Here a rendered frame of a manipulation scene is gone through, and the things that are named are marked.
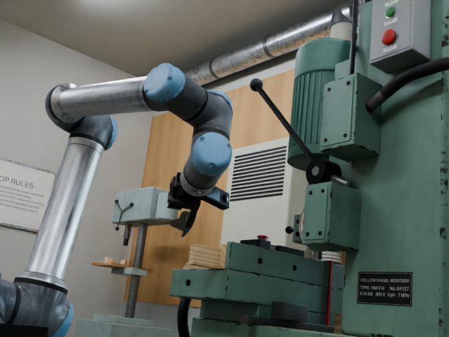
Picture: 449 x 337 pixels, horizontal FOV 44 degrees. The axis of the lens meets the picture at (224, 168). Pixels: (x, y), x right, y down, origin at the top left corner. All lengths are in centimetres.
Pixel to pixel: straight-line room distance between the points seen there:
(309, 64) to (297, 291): 55
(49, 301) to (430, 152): 105
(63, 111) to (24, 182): 256
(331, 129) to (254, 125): 261
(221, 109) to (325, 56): 29
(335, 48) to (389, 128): 35
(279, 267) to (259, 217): 184
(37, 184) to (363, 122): 335
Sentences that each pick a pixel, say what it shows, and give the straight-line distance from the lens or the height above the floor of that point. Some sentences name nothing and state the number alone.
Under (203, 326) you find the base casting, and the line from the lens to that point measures 128.
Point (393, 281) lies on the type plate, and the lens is 106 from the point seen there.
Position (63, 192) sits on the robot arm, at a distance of 168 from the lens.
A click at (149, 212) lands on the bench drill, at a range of 358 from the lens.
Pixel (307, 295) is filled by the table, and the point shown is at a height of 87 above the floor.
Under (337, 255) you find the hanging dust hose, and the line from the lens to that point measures 286.
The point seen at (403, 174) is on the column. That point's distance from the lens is 109.
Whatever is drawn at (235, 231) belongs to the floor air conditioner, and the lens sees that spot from 315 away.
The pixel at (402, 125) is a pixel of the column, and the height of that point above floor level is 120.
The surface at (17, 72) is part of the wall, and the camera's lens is 435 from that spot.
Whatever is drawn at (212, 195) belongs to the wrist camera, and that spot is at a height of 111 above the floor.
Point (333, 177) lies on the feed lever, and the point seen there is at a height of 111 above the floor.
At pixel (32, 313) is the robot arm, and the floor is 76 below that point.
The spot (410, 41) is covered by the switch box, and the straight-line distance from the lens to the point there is 111.
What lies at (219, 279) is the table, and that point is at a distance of 113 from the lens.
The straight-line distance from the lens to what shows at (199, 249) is 111.
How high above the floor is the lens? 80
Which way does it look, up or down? 15 degrees up
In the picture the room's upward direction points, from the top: 7 degrees clockwise
